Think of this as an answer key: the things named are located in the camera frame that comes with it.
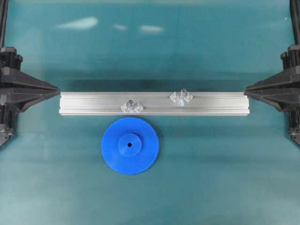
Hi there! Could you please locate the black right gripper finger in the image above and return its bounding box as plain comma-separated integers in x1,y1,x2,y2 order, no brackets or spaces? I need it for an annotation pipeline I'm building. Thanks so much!
244,88,300,112
244,70,300,94

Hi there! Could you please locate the silver aluminium extrusion rail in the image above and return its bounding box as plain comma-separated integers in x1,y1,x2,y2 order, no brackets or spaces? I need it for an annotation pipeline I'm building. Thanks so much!
59,91,250,116

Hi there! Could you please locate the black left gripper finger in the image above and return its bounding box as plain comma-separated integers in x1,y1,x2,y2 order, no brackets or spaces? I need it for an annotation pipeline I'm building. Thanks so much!
0,88,60,113
0,68,60,91

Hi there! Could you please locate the clear right shaft bracket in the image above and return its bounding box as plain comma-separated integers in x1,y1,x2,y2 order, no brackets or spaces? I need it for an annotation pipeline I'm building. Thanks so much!
169,92,194,103

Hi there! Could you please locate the large blue plastic gear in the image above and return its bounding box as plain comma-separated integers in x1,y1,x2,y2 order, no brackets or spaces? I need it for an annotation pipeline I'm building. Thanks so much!
101,117,160,175

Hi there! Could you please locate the black left frame post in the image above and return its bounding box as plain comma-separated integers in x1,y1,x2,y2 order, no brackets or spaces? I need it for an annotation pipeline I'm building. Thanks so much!
0,0,9,48

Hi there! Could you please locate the black frame post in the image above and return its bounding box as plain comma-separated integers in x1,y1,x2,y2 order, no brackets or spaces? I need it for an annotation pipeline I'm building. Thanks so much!
0,0,9,48
290,0,300,45

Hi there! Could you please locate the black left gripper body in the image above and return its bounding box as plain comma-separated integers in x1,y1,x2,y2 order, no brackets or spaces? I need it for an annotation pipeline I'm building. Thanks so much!
0,46,23,143

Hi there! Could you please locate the clear shaft bracket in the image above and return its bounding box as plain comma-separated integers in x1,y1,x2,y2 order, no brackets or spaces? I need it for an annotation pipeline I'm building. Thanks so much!
120,101,143,113
169,92,194,103

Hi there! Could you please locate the black right frame post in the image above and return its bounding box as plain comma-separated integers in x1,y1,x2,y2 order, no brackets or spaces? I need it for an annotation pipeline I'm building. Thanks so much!
290,0,300,45

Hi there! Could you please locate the clear left shaft bracket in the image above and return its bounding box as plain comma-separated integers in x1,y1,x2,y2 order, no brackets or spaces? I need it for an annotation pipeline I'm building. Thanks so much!
120,101,143,113

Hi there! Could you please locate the right steel shaft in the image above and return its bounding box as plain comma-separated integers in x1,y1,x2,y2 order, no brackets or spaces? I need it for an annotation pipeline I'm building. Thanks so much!
179,89,187,106

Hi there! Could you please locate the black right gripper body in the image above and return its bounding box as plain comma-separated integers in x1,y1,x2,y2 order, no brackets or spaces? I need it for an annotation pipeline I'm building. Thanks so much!
280,45,300,141

